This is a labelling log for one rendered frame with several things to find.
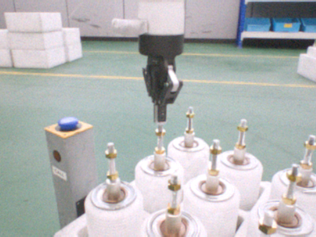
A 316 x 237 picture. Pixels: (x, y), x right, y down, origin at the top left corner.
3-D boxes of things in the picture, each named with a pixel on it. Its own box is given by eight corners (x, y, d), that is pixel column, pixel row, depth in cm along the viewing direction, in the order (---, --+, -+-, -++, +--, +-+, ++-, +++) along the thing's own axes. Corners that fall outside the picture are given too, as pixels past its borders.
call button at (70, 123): (66, 134, 53) (65, 125, 52) (55, 129, 55) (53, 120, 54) (82, 128, 56) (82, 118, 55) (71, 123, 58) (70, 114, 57)
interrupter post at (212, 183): (220, 187, 47) (222, 171, 46) (217, 195, 45) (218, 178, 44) (206, 183, 48) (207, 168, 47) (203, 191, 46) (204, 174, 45)
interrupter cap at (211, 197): (237, 183, 48) (238, 179, 48) (230, 208, 42) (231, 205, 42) (196, 173, 51) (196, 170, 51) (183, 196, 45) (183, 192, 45)
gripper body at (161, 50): (194, 30, 42) (190, 89, 45) (170, 26, 49) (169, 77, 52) (148, 31, 39) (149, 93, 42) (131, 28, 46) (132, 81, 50)
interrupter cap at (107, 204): (82, 208, 42) (82, 204, 42) (102, 181, 49) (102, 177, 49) (128, 216, 40) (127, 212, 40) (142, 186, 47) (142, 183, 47)
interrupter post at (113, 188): (104, 200, 44) (102, 183, 43) (109, 191, 46) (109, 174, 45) (118, 202, 43) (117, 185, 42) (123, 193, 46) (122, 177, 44)
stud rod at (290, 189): (281, 210, 39) (291, 165, 36) (283, 206, 40) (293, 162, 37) (289, 213, 39) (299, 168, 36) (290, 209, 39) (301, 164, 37)
